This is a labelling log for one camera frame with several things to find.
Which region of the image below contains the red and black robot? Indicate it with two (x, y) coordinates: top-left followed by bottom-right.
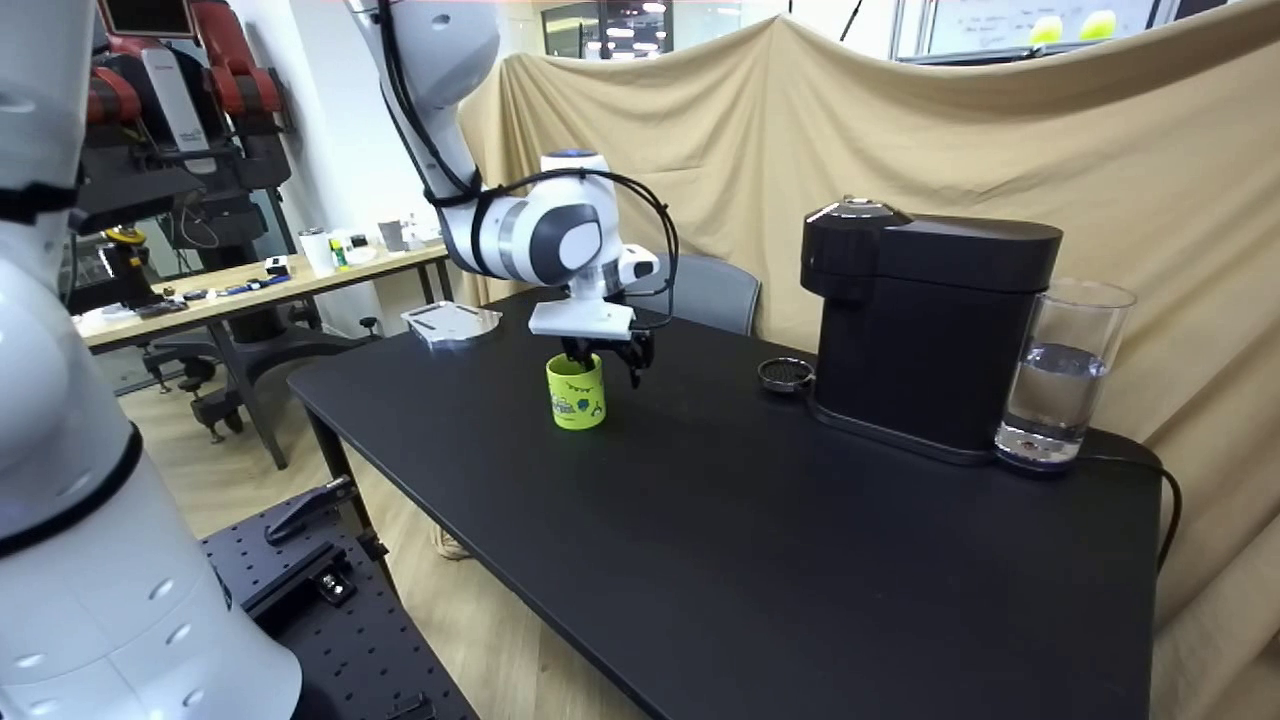
(71, 0), (306, 277)

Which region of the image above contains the wooden desk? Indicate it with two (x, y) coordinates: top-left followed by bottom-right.
(71, 238), (457, 359)

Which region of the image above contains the green mug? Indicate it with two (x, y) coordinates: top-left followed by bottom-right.
(540, 347), (614, 436)

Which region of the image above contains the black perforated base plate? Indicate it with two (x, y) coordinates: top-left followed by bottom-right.
(196, 476), (482, 720)

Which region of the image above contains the glass of water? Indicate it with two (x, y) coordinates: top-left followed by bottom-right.
(989, 277), (1137, 479)

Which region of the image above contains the white cup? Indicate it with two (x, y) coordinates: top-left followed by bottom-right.
(295, 229), (336, 281)

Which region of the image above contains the small black cup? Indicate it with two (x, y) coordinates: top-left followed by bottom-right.
(753, 352), (821, 405)

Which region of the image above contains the black power cable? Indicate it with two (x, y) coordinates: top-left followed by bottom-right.
(1079, 442), (1189, 579)

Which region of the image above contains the white folded paper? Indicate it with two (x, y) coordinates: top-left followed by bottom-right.
(401, 298), (510, 358)

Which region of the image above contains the grey chair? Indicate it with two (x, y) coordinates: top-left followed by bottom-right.
(660, 247), (768, 341)

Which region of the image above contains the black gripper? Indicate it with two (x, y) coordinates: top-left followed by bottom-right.
(551, 333), (660, 392)

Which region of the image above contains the black coffee machine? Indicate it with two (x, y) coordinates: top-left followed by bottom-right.
(798, 197), (1069, 471)

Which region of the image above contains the black office chair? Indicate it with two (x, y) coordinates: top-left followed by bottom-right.
(137, 308), (370, 471)

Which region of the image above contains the beige backdrop cloth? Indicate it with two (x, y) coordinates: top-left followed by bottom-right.
(452, 0), (1280, 720)

